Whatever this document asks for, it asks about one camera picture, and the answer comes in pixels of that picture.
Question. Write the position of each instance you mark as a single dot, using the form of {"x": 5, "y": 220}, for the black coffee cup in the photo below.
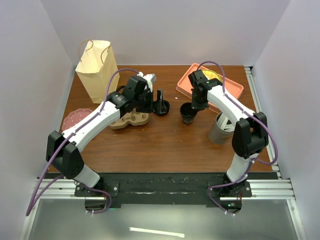
{"x": 187, "y": 113}

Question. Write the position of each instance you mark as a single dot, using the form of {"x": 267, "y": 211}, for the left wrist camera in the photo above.
{"x": 150, "y": 78}

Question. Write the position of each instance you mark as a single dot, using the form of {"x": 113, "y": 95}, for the brown paper bag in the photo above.
{"x": 96, "y": 65}

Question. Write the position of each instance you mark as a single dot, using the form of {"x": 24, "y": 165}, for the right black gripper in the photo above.
{"x": 196, "y": 105}

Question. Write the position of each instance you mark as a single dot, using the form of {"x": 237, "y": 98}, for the pink speckled plate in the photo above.
{"x": 75, "y": 117}

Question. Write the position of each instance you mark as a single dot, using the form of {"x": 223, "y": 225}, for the yellow woven coaster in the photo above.
{"x": 210, "y": 74}

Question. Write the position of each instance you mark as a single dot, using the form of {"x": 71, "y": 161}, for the salmon pink tray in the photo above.
{"x": 184, "y": 86}

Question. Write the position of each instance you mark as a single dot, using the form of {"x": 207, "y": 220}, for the black cup lid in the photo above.
{"x": 168, "y": 108}

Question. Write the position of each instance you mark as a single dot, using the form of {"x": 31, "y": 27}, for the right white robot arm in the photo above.
{"x": 250, "y": 134}

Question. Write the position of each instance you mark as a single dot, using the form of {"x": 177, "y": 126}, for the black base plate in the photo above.
{"x": 182, "y": 188}

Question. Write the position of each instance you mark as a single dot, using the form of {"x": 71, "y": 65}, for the grey cup of stirrers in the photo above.
{"x": 221, "y": 130}

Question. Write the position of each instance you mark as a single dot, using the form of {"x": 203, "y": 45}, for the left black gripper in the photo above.
{"x": 149, "y": 109}

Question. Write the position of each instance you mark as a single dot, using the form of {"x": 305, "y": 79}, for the cardboard cup carrier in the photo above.
{"x": 133, "y": 118}

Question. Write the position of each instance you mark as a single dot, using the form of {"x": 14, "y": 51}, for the white strip on floor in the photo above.
{"x": 157, "y": 232}

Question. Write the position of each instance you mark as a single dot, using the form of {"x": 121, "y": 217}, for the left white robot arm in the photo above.
{"x": 64, "y": 149}

